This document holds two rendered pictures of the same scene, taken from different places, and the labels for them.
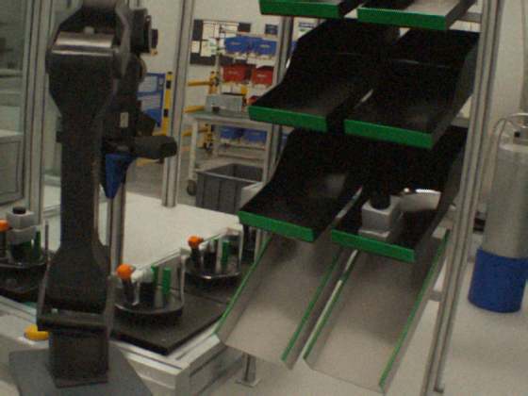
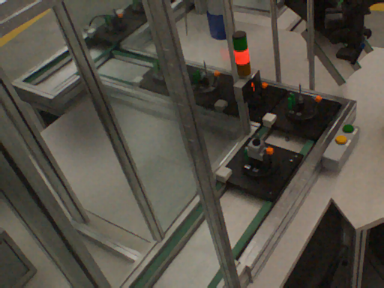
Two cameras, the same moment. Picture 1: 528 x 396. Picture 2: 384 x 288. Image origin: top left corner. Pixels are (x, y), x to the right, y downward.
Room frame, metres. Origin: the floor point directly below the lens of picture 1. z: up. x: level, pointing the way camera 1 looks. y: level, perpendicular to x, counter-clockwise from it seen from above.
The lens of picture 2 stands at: (0.98, 1.65, 2.17)
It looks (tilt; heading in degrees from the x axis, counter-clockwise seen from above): 43 degrees down; 286
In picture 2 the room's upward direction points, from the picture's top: 10 degrees counter-clockwise
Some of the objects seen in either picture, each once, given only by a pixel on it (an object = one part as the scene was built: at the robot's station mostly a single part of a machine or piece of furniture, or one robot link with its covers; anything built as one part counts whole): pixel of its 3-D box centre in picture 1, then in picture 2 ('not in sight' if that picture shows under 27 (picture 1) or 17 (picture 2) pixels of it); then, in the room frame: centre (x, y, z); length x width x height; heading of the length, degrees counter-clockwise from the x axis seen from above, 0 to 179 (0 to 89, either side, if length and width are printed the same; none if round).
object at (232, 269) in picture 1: (209, 255); (250, 91); (1.34, 0.10, 1.01); 0.24 x 0.24 x 0.13; 67
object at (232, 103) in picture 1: (223, 104); not in sight; (6.79, 0.51, 0.90); 0.40 x 0.30 x 0.17; 168
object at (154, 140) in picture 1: (115, 121); (355, 36); (0.91, 0.22, 1.33); 0.19 x 0.06 x 0.08; 67
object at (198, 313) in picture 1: (147, 287); (301, 104); (1.11, 0.19, 1.01); 0.24 x 0.24 x 0.13; 67
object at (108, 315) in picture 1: (74, 304); not in sight; (0.67, 0.20, 1.15); 0.09 x 0.07 x 0.06; 95
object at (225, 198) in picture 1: (267, 198); not in sight; (3.25, -0.02, 0.73); 0.62 x 0.42 x 0.23; 67
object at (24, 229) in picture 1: (22, 222); (254, 147); (1.26, 0.50, 1.06); 0.08 x 0.04 x 0.07; 158
